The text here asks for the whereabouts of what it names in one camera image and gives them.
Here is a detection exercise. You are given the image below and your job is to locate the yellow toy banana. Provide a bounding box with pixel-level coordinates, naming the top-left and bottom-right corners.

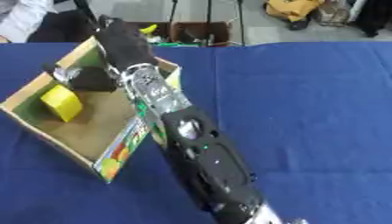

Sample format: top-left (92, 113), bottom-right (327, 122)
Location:
top-left (139, 24), bottom-right (161, 37)

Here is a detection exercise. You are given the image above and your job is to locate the person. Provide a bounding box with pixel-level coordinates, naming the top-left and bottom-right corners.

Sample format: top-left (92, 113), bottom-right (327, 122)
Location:
top-left (0, 0), bottom-right (59, 44)

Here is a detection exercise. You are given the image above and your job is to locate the brown cardboard box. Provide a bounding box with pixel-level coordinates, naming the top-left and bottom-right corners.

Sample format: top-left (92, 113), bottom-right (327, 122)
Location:
top-left (123, 20), bottom-right (235, 47)

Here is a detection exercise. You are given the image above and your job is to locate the yellow block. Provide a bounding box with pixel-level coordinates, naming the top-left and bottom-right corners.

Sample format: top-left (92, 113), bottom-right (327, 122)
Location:
top-left (38, 84), bottom-right (85, 123)

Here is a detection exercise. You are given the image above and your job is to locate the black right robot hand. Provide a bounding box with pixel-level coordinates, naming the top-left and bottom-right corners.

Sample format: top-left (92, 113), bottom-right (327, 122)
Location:
top-left (43, 14), bottom-right (161, 93)

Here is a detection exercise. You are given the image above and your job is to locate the black tripod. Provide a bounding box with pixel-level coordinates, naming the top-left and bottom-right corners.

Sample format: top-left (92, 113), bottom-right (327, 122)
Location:
top-left (166, 0), bottom-right (249, 47)

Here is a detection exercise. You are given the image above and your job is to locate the yellow bag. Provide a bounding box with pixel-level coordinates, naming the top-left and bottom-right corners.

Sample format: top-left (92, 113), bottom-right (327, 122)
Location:
top-left (263, 0), bottom-right (326, 23)

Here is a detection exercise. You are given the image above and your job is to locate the black bag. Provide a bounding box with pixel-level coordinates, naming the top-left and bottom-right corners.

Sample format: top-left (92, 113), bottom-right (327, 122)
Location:
top-left (350, 0), bottom-right (392, 38)

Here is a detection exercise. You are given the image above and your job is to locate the grey patterned bag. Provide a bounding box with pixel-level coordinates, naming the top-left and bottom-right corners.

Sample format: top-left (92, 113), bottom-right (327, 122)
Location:
top-left (311, 0), bottom-right (354, 28)

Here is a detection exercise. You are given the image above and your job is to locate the tan cardboard box green inside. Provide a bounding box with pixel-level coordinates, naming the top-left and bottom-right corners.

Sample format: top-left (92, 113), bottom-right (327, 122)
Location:
top-left (0, 36), bottom-right (184, 184)

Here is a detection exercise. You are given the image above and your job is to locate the black chair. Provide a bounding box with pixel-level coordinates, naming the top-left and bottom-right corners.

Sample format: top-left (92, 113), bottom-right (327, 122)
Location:
top-left (25, 10), bottom-right (98, 44)

